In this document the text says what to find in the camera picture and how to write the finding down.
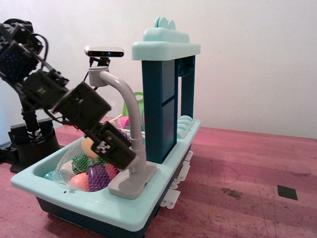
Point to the mesh bag of toy food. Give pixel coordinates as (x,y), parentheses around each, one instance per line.
(81,168)

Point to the toy sink unit teal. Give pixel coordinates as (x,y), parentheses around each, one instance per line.
(168,73)

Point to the grey toy faucet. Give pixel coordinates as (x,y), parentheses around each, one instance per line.
(130,182)

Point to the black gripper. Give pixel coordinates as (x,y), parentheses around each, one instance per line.
(84,108)

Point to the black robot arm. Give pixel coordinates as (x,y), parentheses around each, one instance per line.
(42,92)

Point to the green toy basket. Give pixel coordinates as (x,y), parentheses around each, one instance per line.
(140,102)

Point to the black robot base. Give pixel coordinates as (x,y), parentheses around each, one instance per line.
(29,142)

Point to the black tape square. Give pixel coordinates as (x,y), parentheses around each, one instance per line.
(287,192)

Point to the pink toy cup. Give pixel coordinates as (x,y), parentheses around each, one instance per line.
(124,122)

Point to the silver depth camera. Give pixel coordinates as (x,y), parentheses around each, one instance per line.
(101,55)

